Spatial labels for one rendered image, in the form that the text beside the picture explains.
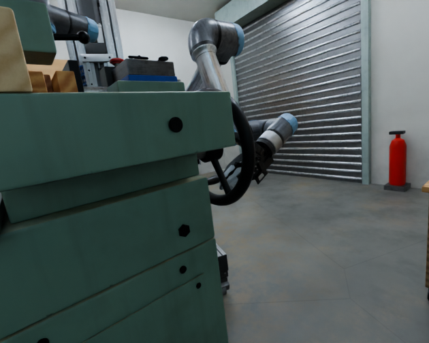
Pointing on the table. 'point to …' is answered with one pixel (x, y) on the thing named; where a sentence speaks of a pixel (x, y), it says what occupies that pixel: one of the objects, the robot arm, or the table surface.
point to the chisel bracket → (32, 30)
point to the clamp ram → (81, 77)
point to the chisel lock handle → (73, 37)
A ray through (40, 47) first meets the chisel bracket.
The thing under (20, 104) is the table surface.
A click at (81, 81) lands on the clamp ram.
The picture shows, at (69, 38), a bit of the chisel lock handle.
